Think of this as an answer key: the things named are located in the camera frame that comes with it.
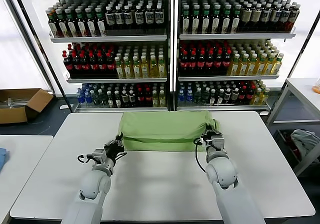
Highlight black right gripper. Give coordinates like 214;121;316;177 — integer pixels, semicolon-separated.
201;126;223;148

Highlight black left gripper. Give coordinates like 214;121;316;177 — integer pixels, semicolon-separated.
104;133;126;162

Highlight green polo shirt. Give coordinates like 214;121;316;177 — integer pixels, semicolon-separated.
117;110;222;152

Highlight pale grey clothes pile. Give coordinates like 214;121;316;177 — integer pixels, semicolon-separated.
289;129;320;165

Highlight small clear green bottle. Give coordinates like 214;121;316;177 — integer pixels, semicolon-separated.
201;86;210;105
194;87;202;105

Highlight small cola bottle red cap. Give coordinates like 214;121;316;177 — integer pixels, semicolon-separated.
245;85;254;105
136;87;146;108
237;85;246;105
144;87;153;108

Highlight small yellow tea bottle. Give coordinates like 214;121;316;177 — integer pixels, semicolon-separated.
158;90;167;108
251;88;262;106
151;90;159;108
259;88;270;106

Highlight yellow tea bottle white cap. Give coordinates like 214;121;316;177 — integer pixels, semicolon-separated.
227;54;240;76
115;56;125;80
238;53;250;76
140;55;150;79
264;53;276;76
157;54;167;79
247;53;258;76
123;56;133;80
131;55;141;79
272;52;285;75
256;53;267;76
149;54;159;79

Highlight black storage crate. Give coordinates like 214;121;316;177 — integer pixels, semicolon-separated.
273;128;305;170

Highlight red garment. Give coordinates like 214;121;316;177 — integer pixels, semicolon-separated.
289;133;302;161

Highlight grey metal shelf unit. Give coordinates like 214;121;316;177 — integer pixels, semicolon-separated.
31;0;173;114
173;0;313;117

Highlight grey metal parts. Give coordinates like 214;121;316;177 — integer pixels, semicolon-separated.
0;97;30;109

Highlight dark tea bottle green cap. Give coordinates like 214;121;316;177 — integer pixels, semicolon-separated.
55;8;68;38
201;4;212;35
221;4;232;34
65;8;78;38
231;4;241;34
211;4;222;35
180;5;192;35
75;7;87;38
95;6;107;37
191;5;202;35
86;7;97;38

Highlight brown cardboard box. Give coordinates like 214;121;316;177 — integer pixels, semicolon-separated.
0;88;55;125

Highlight blue folded cloth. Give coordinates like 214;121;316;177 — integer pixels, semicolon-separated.
0;147;11;174

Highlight dark bottle beige label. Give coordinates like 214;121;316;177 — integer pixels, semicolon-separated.
241;3;252;32
250;3;262;32

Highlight dark bottle white label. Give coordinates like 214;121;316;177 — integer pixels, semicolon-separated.
144;4;155;31
259;3;272;32
287;2;300;31
123;5;134;31
134;5;145;31
154;3;165;31
269;3;282;32
114;5;125;31
278;3;291;32
104;5;115;31

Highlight dark tea bottle orange label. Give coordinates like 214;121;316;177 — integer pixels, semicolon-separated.
47;7;59;38

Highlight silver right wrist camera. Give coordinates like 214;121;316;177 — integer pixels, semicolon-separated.
211;137;225;150

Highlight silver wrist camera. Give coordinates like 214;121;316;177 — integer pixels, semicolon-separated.
211;137;225;150
91;148;107;163

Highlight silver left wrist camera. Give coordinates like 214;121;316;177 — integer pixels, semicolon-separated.
91;148;107;163

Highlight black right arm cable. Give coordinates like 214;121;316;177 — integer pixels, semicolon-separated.
193;137;208;172

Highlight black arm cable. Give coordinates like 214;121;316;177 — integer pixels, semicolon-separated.
193;137;208;172
77;154;95;164

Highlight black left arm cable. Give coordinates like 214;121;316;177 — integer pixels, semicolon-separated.
77;154;95;164

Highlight grey metal frame table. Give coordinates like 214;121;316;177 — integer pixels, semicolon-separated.
266;77;320;177

